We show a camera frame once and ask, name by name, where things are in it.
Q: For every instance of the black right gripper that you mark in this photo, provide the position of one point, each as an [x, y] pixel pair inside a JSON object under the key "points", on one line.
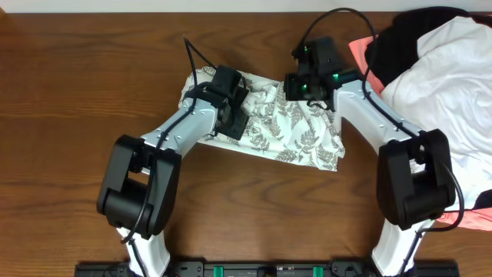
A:
{"points": [[290, 88]]}

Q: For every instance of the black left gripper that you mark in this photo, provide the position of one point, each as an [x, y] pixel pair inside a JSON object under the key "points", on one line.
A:
{"points": [[237, 130]]}

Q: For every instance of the white fern print cloth bag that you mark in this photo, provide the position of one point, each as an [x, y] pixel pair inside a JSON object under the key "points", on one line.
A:
{"points": [[291, 132]]}

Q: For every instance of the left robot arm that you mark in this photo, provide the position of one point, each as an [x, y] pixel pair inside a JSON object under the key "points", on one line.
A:
{"points": [[138, 192]]}

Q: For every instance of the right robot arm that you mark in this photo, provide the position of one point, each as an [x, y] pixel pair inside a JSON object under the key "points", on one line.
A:
{"points": [[417, 191]]}

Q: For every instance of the black garment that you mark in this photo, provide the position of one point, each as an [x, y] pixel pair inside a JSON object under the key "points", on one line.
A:
{"points": [[396, 46]]}

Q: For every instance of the white garment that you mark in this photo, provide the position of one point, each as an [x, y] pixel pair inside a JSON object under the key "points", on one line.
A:
{"points": [[449, 88]]}

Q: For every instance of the pink garment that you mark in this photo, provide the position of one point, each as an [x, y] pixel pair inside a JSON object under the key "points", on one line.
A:
{"points": [[478, 219]]}

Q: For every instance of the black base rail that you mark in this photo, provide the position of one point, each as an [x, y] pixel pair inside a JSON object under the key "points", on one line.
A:
{"points": [[337, 268]]}

